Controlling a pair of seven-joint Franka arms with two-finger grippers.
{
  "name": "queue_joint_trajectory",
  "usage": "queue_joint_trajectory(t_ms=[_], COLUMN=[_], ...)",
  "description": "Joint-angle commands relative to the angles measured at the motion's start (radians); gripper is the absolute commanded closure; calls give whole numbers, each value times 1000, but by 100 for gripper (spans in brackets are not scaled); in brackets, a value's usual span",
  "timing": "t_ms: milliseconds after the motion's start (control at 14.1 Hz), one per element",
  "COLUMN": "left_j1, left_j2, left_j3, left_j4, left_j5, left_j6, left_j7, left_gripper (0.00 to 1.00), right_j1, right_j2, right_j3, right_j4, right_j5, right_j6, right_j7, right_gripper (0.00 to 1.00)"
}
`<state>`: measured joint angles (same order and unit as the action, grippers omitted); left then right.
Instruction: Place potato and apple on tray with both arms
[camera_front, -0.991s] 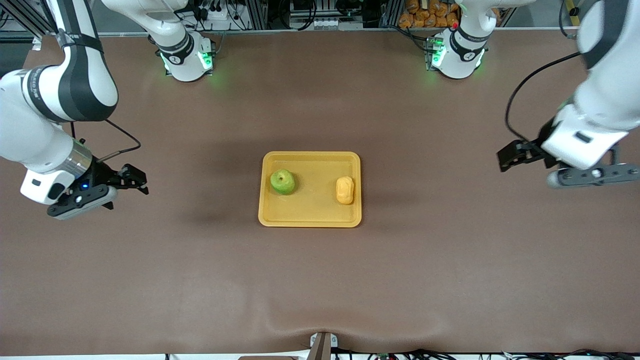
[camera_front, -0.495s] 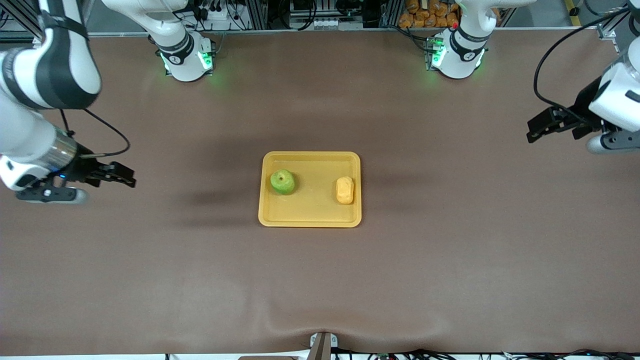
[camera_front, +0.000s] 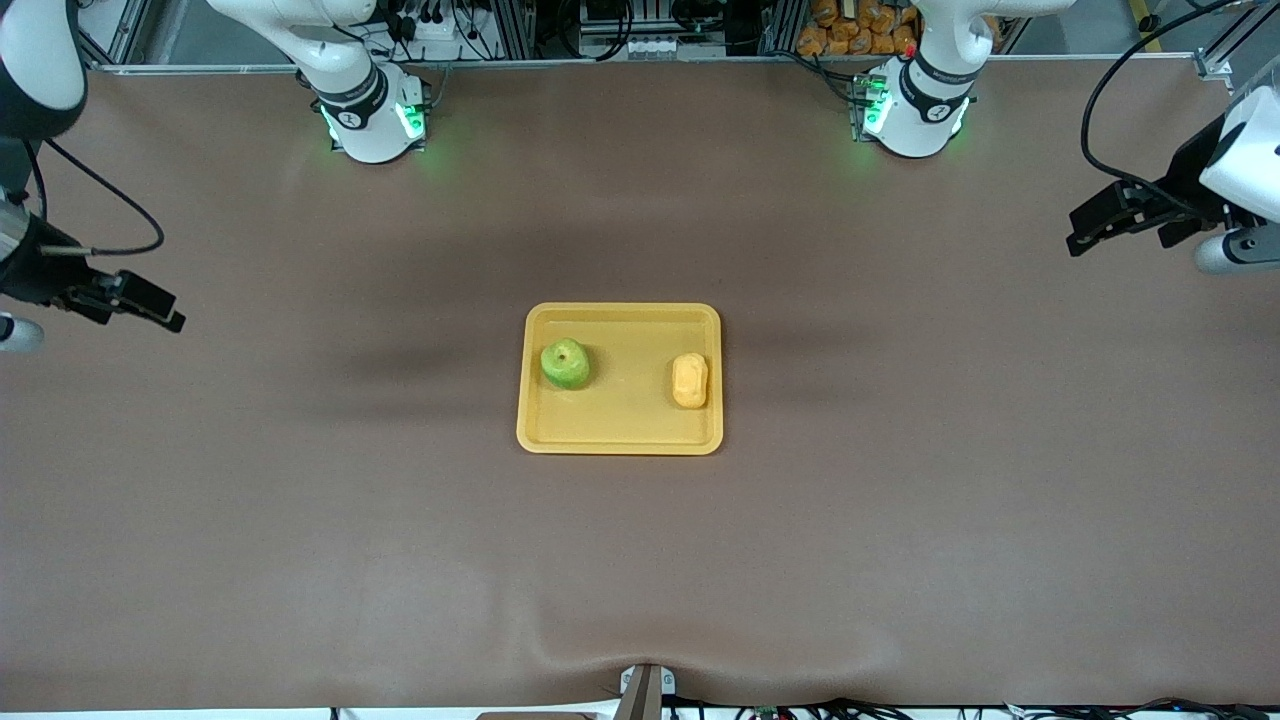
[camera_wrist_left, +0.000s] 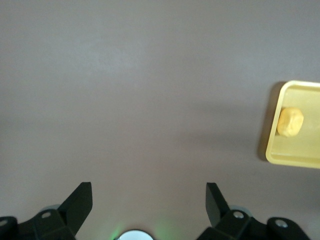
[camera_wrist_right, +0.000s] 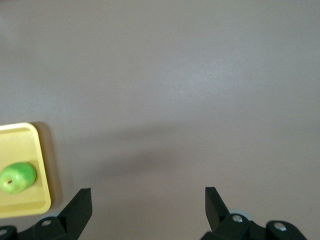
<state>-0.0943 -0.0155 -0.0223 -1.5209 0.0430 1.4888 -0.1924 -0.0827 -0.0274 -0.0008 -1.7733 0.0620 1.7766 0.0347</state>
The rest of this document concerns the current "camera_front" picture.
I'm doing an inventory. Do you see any green apple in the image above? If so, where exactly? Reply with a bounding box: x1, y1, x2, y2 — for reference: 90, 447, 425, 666
540, 338, 591, 391

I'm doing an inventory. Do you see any yellow potato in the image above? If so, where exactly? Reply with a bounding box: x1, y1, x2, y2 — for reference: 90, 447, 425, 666
671, 353, 710, 410

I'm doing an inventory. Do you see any yellow plastic tray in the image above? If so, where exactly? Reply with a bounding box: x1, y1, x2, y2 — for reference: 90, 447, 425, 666
516, 302, 724, 457

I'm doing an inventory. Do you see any bag of orange bread rolls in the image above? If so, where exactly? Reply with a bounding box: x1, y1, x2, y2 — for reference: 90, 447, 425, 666
797, 0, 919, 57

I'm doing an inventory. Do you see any white power strip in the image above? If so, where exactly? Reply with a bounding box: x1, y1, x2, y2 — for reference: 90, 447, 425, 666
385, 10, 461, 47

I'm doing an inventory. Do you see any brown table mat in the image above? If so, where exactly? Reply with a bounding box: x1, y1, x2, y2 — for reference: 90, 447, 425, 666
0, 55, 1280, 713

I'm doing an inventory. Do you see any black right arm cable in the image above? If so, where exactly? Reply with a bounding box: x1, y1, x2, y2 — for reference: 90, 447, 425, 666
25, 138, 166, 256

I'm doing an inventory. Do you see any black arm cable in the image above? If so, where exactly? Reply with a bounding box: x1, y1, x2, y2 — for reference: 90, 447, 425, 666
25, 138, 166, 256
1080, 0, 1236, 216

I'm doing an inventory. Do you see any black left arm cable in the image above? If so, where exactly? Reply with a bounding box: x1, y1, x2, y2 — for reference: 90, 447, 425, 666
1080, 0, 1236, 216

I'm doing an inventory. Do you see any aluminium frame profile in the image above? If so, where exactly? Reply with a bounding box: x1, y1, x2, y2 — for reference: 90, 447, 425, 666
75, 0, 151, 73
1195, 0, 1280, 81

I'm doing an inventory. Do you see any silver table edge rail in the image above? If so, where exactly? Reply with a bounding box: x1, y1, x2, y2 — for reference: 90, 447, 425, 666
100, 55, 1201, 76

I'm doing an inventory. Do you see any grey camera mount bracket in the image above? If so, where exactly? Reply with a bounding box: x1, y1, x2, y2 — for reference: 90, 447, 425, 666
618, 663, 678, 720

